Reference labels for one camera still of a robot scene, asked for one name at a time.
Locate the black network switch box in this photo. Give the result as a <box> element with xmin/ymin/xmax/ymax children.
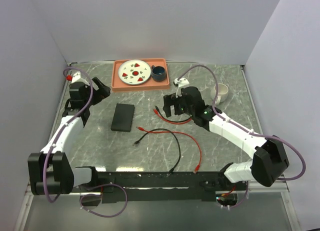
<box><xmin>110</xmin><ymin>103</ymin><xmax>135</xmax><ymax>132</ymax></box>

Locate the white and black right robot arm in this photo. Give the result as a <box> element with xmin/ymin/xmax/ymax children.
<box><xmin>163</xmin><ymin>86</ymin><xmax>289</xmax><ymax>191</ymax></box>

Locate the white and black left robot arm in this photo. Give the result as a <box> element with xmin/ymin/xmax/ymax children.
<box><xmin>27</xmin><ymin>77</ymin><xmax>111</xmax><ymax>196</ymax></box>

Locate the salmon pink tray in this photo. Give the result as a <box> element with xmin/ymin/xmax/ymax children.
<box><xmin>111</xmin><ymin>58</ymin><xmax>170</xmax><ymax>92</ymax></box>

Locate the white ceramic mug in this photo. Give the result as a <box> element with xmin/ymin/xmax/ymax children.
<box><xmin>210</xmin><ymin>83</ymin><xmax>229</xmax><ymax>105</ymax></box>

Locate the dark blue mug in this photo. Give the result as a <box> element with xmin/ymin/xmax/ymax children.
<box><xmin>151</xmin><ymin>65</ymin><xmax>167</xmax><ymax>82</ymax></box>

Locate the white strawberry pattern plate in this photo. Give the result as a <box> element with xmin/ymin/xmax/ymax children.
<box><xmin>117</xmin><ymin>59</ymin><xmax>151</xmax><ymax>86</ymax></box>

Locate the short red ethernet cable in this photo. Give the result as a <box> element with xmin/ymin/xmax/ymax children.
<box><xmin>153</xmin><ymin>108</ymin><xmax>193</xmax><ymax>125</ymax></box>

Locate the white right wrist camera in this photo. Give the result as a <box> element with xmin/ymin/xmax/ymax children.
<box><xmin>173</xmin><ymin>78</ymin><xmax>190</xmax><ymax>98</ymax></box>

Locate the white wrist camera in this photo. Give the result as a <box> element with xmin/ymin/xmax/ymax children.
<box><xmin>173</xmin><ymin>78</ymin><xmax>190</xmax><ymax>98</ymax></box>
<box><xmin>66</xmin><ymin>71</ymin><xmax>89</xmax><ymax>85</ymax></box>

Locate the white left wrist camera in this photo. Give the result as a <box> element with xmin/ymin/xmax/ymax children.
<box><xmin>66</xmin><ymin>71</ymin><xmax>89</xmax><ymax>85</ymax></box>

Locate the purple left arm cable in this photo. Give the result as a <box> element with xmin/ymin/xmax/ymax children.
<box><xmin>42</xmin><ymin>67</ymin><xmax>128</xmax><ymax>218</ymax></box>

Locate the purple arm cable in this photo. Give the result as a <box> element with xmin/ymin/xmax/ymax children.
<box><xmin>42</xmin><ymin>67</ymin><xmax>128</xmax><ymax>218</ymax></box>
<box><xmin>178</xmin><ymin>64</ymin><xmax>307</xmax><ymax>209</ymax></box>

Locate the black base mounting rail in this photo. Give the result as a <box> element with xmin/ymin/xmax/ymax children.
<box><xmin>72</xmin><ymin>171</ymin><xmax>247</xmax><ymax>204</ymax></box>

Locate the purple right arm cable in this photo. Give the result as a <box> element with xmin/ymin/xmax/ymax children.
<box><xmin>178</xmin><ymin>64</ymin><xmax>307</xmax><ymax>209</ymax></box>

